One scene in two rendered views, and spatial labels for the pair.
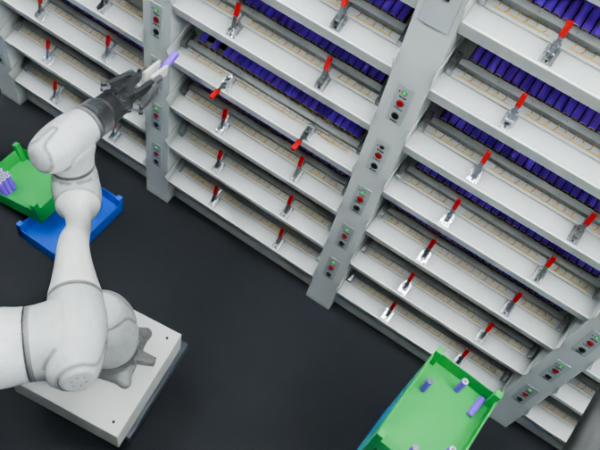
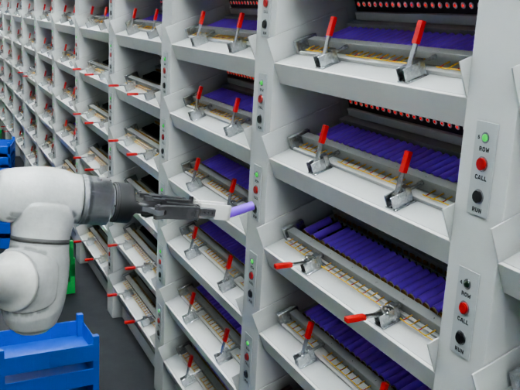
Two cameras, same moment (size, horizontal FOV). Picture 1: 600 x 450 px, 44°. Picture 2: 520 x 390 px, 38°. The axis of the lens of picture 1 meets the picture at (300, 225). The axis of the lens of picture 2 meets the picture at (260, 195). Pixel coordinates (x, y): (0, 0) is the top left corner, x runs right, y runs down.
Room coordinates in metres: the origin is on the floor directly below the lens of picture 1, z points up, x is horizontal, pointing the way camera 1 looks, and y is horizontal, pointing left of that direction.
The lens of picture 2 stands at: (0.35, -0.63, 1.21)
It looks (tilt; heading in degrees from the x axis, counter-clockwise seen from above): 13 degrees down; 47
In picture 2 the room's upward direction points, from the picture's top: 3 degrees clockwise
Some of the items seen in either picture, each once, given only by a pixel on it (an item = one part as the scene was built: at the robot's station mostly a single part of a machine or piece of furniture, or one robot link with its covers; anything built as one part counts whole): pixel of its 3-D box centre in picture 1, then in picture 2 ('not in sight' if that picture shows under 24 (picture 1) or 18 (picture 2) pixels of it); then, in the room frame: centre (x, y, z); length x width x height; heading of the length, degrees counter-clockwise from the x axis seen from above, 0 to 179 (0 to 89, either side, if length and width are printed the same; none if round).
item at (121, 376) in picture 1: (116, 348); not in sight; (0.70, 0.38, 0.33); 0.22 x 0.18 x 0.06; 89
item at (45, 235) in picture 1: (71, 216); not in sight; (1.21, 0.76, 0.04); 0.30 x 0.20 x 0.08; 162
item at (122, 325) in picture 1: (101, 326); not in sight; (0.70, 0.41, 0.47); 0.18 x 0.16 x 0.22; 117
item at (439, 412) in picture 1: (437, 417); not in sight; (0.71, -0.47, 0.52); 0.30 x 0.20 x 0.08; 157
